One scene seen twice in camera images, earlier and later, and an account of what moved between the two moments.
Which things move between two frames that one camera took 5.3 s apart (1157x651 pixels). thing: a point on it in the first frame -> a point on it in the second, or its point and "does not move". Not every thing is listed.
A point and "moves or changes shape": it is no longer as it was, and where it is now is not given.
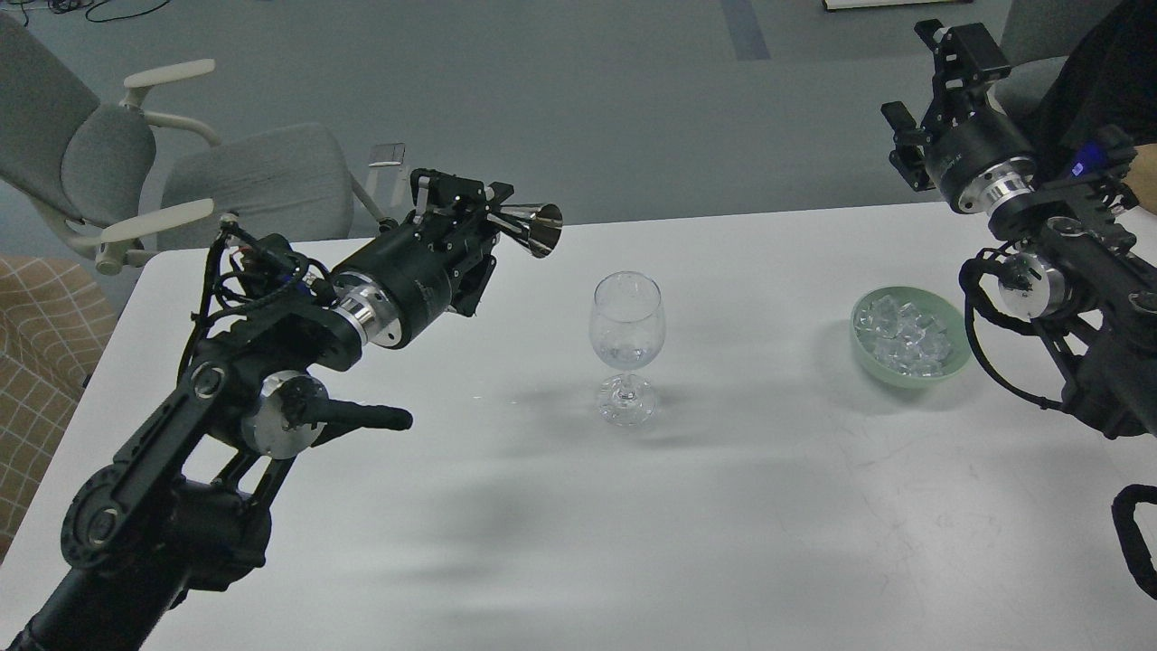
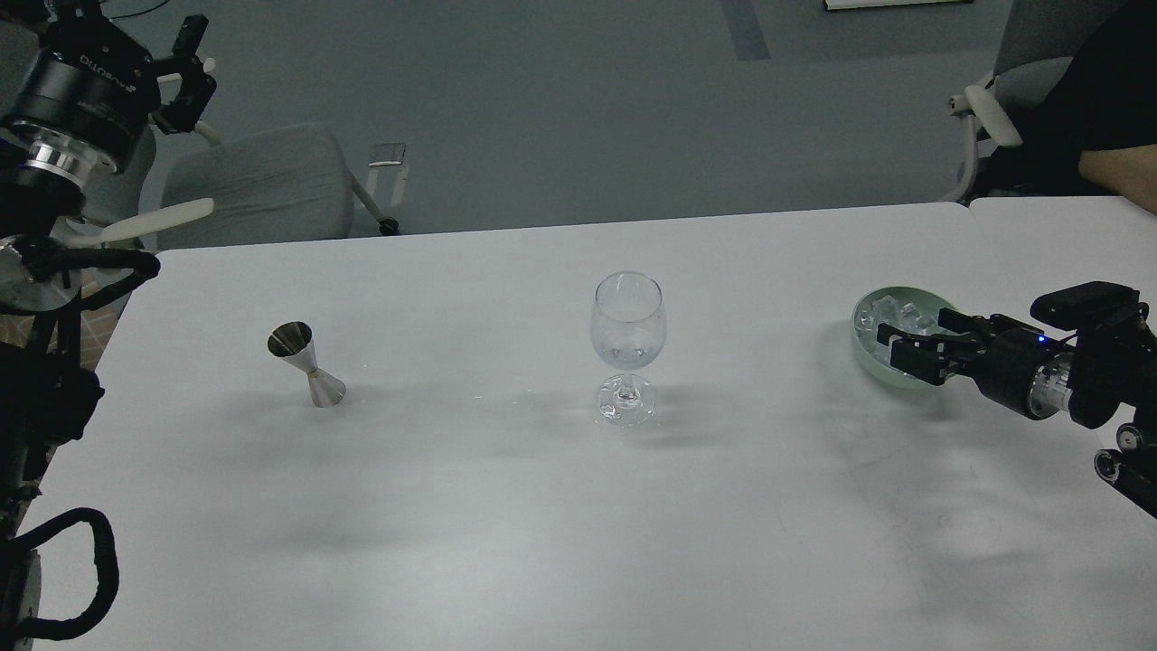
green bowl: [910, 336] does not move
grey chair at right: [1038, 39] does not move
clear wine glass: [627, 318] does not move
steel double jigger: [536, 227] moves or changes shape
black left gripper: [400, 283] -> [88, 90]
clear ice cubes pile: [903, 337] does not move
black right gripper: [978, 158] -> [1020, 366]
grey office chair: [123, 182] does not move
